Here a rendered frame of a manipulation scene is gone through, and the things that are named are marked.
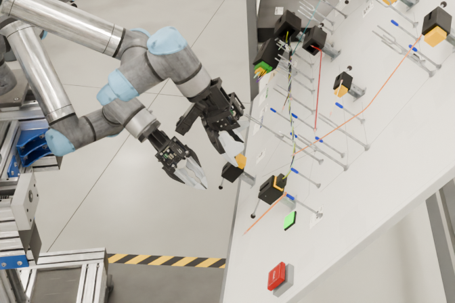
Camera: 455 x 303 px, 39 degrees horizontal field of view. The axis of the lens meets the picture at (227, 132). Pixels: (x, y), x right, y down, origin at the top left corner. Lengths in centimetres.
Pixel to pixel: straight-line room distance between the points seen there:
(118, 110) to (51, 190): 204
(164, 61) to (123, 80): 10
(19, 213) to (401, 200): 99
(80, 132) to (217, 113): 41
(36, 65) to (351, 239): 88
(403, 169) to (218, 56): 347
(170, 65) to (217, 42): 352
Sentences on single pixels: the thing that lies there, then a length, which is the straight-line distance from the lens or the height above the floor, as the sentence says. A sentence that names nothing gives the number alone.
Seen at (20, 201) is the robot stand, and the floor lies 112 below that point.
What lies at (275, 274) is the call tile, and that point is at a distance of 144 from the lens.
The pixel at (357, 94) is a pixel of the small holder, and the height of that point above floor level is 131.
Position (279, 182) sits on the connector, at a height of 119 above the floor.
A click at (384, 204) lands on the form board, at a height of 134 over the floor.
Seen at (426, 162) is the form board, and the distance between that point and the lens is 125.
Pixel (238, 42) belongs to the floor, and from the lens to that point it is 484.
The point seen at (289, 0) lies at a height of 112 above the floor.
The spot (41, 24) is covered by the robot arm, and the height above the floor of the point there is 160.
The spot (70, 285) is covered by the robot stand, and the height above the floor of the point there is 21.
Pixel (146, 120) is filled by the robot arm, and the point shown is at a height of 131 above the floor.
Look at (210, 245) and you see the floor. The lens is 311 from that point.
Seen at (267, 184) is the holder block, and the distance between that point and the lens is 159.
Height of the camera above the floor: 218
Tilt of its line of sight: 35 degrees down
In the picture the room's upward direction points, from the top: 4 degrees counter-clockwise
